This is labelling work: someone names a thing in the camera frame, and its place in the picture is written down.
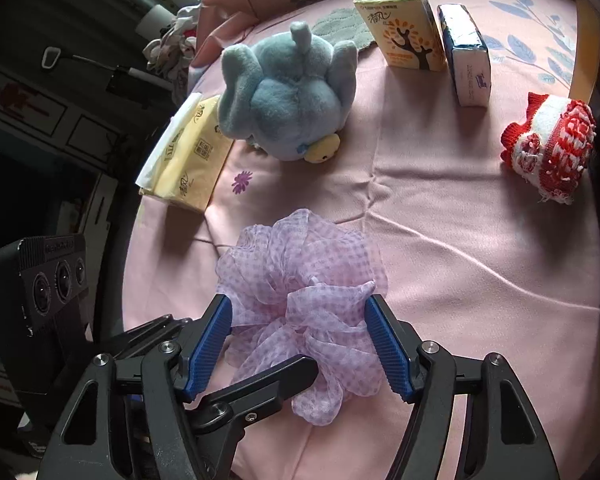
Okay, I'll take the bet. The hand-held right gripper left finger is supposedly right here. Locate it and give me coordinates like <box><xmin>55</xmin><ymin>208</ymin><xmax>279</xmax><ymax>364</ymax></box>
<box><xmin>39</xmin><ymin>294</ymin><xmax>236</xmax><ymax>480</ymax></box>

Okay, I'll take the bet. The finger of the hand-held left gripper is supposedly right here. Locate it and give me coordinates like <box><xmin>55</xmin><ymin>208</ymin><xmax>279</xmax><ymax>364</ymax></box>
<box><xmin>192</xmin><ymin>354</ymin><xmax>321</xmax><ymax>436</ymax></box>
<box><xmin>112</xmin><ymin>314</ymin><xmax>193</xmax><ymax>361</ymax></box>

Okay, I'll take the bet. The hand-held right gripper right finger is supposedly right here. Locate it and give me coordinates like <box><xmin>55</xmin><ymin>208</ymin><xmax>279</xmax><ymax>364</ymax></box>
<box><xmin>364</xmin><ymin>294</ymin><xmax>561</xmax><ymax>480</ymax></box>

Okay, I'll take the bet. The purple gauze scrunchie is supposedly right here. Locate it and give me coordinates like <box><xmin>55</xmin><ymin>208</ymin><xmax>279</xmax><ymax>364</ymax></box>
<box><xmin>215</xmin><ymin>209</ymin><xmax>388</xmax><ymax>427</ymax></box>

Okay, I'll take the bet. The blue plush elephant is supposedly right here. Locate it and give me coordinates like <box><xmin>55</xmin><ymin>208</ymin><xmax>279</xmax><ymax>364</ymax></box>
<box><xmin>217</xmin><ymin>21</ymin><xmax>358</xmax><ymax>163</ymax></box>

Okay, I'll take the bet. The red white knitted cloth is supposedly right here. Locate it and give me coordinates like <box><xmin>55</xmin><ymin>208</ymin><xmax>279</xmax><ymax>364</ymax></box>
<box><xmin>500</xmin><ymin>92</ymin><xmax>597</xmax><ymax>206</ymax></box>

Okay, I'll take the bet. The green knitted cloth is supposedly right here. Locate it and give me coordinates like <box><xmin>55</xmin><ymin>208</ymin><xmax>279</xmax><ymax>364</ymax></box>
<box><xmin>310</xmin><ymin>7</ymin><xmax>376</xmax><ymax>56</ymax></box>

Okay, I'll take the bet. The white panelled cabinet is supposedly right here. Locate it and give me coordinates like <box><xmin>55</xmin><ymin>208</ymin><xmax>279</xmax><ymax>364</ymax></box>
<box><xmin>0</xmin><ymin>67</ymin><xmax>123</xmax><ymax>161</ymax></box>

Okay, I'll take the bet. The yellow tissue pack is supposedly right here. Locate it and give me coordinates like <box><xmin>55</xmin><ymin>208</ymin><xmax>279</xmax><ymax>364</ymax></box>
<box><xmin>134</xmin><ymin>92</ymin><xmax>236</xmax><ymax>212</ymax></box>

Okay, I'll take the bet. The pile of clothes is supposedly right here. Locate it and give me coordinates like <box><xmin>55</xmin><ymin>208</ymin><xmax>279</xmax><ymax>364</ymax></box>
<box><xmin>145</xmin><ymin>4</ymin><xmax>203</xmax><ymax>98</ymax></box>

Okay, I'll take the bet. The small blue tissue pack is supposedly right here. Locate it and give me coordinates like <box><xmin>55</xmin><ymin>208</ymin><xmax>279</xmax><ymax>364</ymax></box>
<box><xmin>437</xmin><ymin>4</ymin><xmax>492</xmax><ymax>107</ymax></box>

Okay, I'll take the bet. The white plastic container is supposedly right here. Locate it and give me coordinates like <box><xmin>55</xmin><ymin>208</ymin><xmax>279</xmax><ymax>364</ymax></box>
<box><xmin>139</xmin><ymin>4</ymin><xmax>173</xmax><ymax>36</ymax></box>

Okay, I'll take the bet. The small orange tissue pack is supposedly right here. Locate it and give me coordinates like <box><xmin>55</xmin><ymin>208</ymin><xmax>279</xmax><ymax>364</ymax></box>
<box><xmin>354</xmin><ymin>0</ymin><xmax>447</xmax><ymax>72</ymax></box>

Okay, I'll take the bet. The long-handled cleaning tool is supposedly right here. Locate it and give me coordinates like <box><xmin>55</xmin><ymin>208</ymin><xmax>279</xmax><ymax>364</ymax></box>
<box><xmin>41</xmin><ymin>46</ymin><xmax>175</xmax><ymax>93</ymax></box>

